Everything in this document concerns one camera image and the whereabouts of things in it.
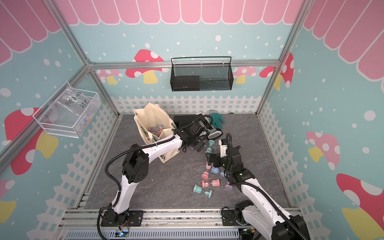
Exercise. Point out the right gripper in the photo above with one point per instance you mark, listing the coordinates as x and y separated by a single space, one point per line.
217 156

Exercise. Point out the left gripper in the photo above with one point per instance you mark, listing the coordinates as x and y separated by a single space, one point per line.
199 146

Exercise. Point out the cream canvas tote bag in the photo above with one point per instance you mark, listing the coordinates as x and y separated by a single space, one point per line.
153 123

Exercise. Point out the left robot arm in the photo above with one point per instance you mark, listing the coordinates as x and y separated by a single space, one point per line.
135 166

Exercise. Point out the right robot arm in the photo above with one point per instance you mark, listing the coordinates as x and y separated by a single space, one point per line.
260 210

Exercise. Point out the teal hourglass by brush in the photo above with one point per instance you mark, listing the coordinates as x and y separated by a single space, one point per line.
209 148

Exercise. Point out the pink hourglass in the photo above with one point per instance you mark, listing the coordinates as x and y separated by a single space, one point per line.
213 183

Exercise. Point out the green hourglass front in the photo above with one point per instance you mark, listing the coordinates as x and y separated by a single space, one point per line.
199 190

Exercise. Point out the plastic bag in basket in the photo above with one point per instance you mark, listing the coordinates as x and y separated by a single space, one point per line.
75 105

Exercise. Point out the black flat box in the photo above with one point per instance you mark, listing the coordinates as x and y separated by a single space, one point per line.
186 123

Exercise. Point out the black white hair brush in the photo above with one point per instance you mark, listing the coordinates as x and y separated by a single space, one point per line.
209 132

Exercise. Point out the green rubber glove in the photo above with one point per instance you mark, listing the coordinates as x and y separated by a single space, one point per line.
218 119

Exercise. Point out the black box in basket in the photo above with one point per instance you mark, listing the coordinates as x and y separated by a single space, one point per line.
185 83

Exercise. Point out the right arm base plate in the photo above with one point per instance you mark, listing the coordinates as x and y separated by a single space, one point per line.
231 217

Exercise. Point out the black mesh wall basket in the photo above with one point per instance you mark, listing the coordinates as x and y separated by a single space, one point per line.
215 72

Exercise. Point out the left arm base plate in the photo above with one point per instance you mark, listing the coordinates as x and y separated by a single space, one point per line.
132 217

